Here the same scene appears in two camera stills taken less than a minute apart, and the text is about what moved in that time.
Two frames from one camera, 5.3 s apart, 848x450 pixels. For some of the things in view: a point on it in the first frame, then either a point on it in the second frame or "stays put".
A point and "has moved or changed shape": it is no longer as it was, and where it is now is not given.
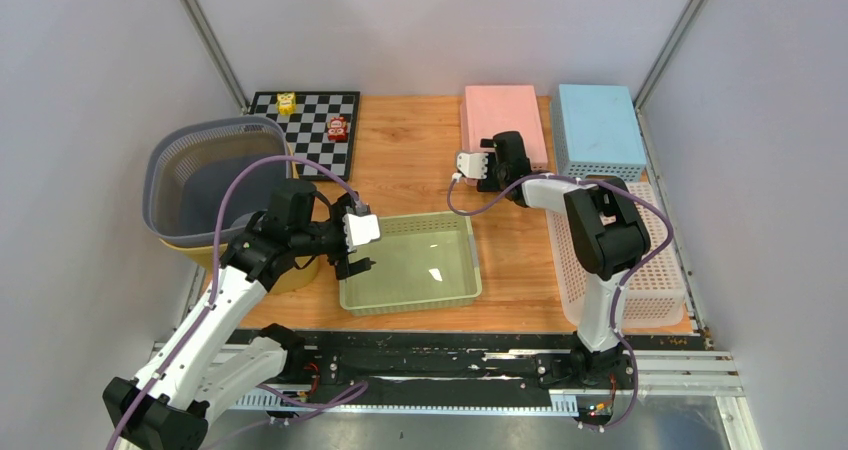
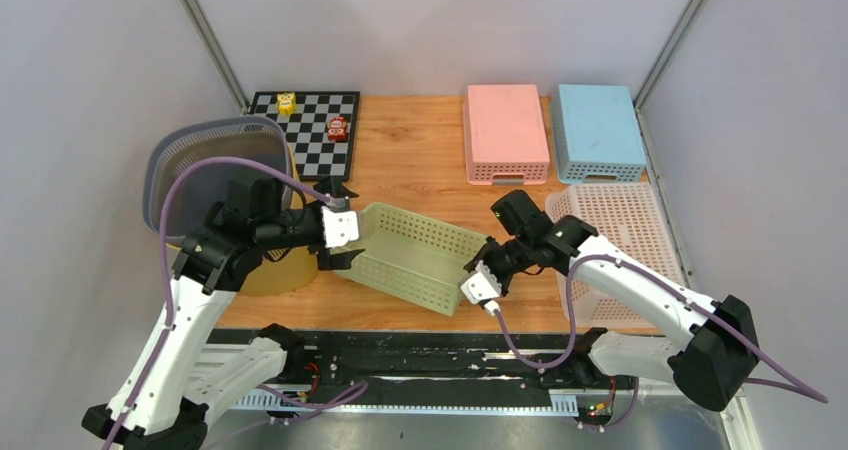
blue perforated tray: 597,132 stays put
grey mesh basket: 185,166 stays put
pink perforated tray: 490,110 stays put
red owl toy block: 338,129 stays put
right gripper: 490,184 → 485,253
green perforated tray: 421,261 has moved or changed shape
